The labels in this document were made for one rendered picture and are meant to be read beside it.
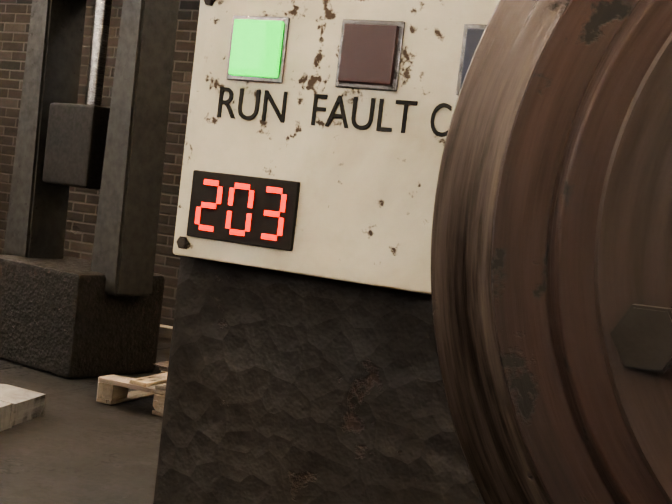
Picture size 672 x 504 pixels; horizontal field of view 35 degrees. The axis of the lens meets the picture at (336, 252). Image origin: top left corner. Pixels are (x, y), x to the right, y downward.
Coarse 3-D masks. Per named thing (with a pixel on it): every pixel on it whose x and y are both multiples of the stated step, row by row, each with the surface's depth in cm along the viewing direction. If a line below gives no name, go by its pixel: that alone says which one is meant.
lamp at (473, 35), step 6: (468, 30) 63; (474, 30) 63; (480, 30) 62; (468, 36) 63; (474, 36) 63; (480, 36) 62; (468, 42) 63; (474, 42) 63; (468, 48) 63; (474, 48) 63; (468, 54) 63; (468, 60) 63; (462, 66) 63; (468, 66) 63; (462, 72) 63; (462, 78) 63
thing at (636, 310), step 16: (640, 304) 38; (624, 320) 37; (640, 320) 37; (656, 320) 37; (624, 336) 37; (640, 336) 37; (656, 336) 37; (624, 352) 37; (640, 352) 37; (656, 352) 37; (640, 368) 37; (656, 368) 37
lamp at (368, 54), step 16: (352, 32) 66; (368, 32) 66; (384, 32) 65; (352, 48) 66; (368, 48) 66; (384, 48) 65; (352, 64) 66; (368, 64) 66; (384, 64) 65; (352, 80) 66; (368, 80) 66; (384, 80) 65
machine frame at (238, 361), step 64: (192, 320) 74; (256, 320) 72; (320, 320) 70; (384, 320) 68; (192, 384) 74; (256, 384) 72; (320, 384) 70; (384, 384) 68; (192, 448) 74; (256, 448) 72; (320, 448) 70; (384, 448) 68; (448, 448) 66
